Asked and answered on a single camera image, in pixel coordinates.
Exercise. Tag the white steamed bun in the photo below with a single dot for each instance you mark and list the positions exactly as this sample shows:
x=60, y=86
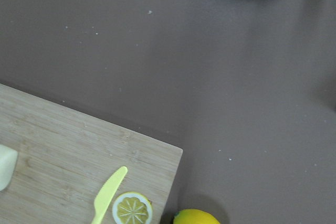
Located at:
x=8, y=162

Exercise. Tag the lemon half slice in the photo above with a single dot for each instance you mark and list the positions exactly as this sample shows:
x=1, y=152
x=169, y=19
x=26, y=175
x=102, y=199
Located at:
x=132, y=208

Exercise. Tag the bamboo cutting board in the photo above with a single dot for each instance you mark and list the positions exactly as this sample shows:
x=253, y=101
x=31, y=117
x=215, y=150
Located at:
x=65, y=156

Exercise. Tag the whole yellow lemon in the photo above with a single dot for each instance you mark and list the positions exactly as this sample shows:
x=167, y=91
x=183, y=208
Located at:
x=194, y=216

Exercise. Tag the yellow plastic knife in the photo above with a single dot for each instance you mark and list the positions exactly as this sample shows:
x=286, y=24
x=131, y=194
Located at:
x=106, y=193

